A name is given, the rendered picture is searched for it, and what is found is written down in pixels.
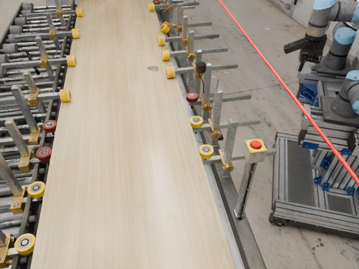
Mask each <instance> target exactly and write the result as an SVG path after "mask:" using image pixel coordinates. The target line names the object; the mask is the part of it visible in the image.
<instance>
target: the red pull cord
mask: <svg viewBox="0 0 359 269"><path fill-rule="evenodd" d="M218 1H219V2H220V3H221V5H222V6H223V7H224V9H225V10H226V11H227V13H228V14H229V16H230V17H231V18H232V19H233V21H234V22H235V23H236V25H237V26H238V27H239V29H240V30H241V31H242V32H243V34H244V35H245V36H246V38H247V39H248V40H249V42H250V43H251V44H252V46H253V47H254V48H255V49H256V51H257V52H258V54H259V55H260V56H261V58H262V59H263V60H264V62H265V63H266V64H267V65H268V67H269V68H270V69H271V71H272V72H273V73H274V75H275V76H276V77H277V79H278V80H279V81H280V82H281V84H282V85H283V87H284V88H285V89H286V91H287V92H288V93H289V95H290V96H291V97H292V98H293V100H294V101H295V102H296V104H297V105H298V106H299V108H300V109H301V110H302V112H303V113H304V114H305V115H306V117H307V118H308V120H309V121H310V122H311V124H312V125H313V126H314V128H315V129H316V130H317V131H318V133H319V134H320V135H321V137H322V138H323V139H324V141H325V142H326V143H327V145H328V146H329V147H330V148H331V150H332V151H333V152H334V154H335V155H336V157H337V158H338V159H339V161H340V162H341V163H342V164H343V166H344V167H345V168H346V170H347V171H348V172H349V174H350V175H351V176H352V178H353V179H354V180H355V181H356V183H357V184H358V185H359V178H358V176H357V175H356V174H355V172H354V171H353V170H352V169H351V167H350V166H349V165H348V164H347V162H346V161H345V160H344V158H343V157H342V156H341V155H340V153H339V152H338V151H337V150H336V148H335V147H334V146H333V145H332V143H331V142H330V141H329V139H328V138H327V136H326V135H325V134H324V133H323V131H322V130H321V129H320V128H319V126H318V125H317V124H316V122H315V121H314V120H313V119H312V117H311V116H310V115H309V114H308V112H307V111H306V110H305V108H304V107H303V106H302V105H301V103H300V102H299V101H298V99H297V98H296V97H295V95H294V94H293V93H292V91H291V90H290V89H289V88H288V86H287V85H286V84H285V83H284V81H283V80H282V79H281V77H280V76H279V75H278V74H277V72H276V71H275V70H274V69H273V67H272V66H271V64H270V63H269V62H268V61H267V59H266V58H265V57H264V55H263V54H262V53H261V52H260V50H259V49H258V48H257V47H256V45H255V44H254V43H253V41H252V40H251V39H250V38H249V36H248V35H247V34H246V32H245V31H244V30H243V29H242V27H241V26H240V24H239V23H238V22H237V21H236V19H235V18H234V17H233V16H232V14H231V13H230V12H229V10H228V9H227V8H226V7H225V5H224V4H223V3H222V1H221V0H218Z"/></svg>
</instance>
